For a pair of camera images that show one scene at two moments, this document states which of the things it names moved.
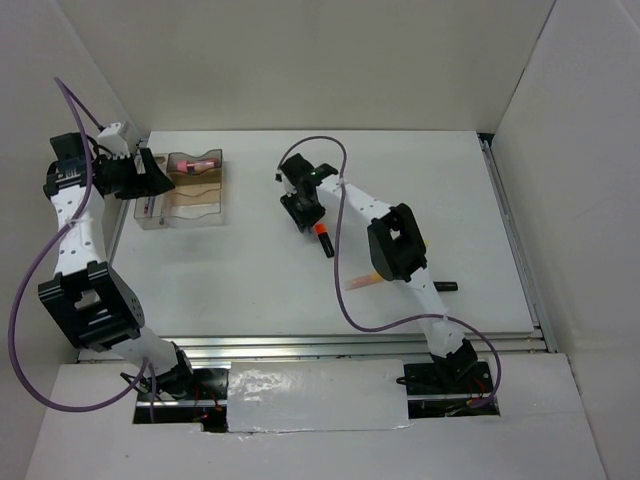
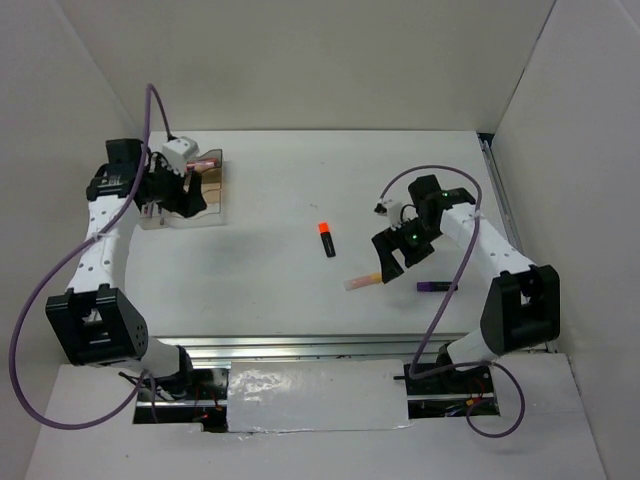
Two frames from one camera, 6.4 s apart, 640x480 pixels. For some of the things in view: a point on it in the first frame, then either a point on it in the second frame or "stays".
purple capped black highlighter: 446,285 stays
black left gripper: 142,185 to 185,204
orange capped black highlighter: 321,232 stays
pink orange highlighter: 363,281 stays
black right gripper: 299,218 to 389,265
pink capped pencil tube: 193,167 stays
